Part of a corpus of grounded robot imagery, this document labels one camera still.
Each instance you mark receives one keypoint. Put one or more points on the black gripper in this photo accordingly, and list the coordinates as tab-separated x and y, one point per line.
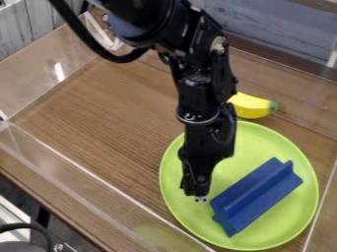
209	143

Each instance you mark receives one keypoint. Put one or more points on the green round plate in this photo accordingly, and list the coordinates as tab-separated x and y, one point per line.
257	144

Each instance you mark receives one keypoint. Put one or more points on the yellow toy banana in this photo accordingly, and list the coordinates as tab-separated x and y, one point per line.
252	107

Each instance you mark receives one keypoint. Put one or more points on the blue plastic block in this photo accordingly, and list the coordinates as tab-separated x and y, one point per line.
253	195

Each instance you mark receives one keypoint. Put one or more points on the clear acrylic enclosure wall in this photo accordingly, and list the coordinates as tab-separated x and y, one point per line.
90	126

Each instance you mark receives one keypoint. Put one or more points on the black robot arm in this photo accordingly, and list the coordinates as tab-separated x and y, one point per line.
190	42

